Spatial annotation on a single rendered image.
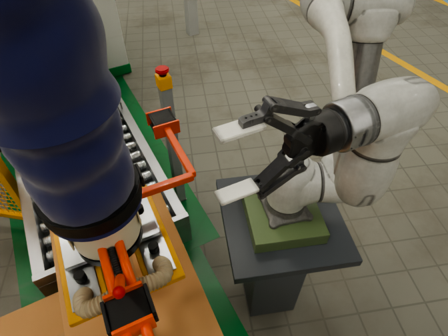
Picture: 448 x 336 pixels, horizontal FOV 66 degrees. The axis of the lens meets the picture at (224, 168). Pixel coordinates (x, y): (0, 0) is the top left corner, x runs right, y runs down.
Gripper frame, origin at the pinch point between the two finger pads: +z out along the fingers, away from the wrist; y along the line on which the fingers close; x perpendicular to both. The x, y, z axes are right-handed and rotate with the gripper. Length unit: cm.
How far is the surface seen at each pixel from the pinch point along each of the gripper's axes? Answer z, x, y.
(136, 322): 20.2, -2.7, 31.5
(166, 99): -24, 118, 71
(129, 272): 18.6, 9.1, 33.4
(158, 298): 14, 15, 64
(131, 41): -58, 367, 159
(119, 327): 23.5, -1.8, 32.7
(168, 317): 14, 8, 64
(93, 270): 27, 20, 45
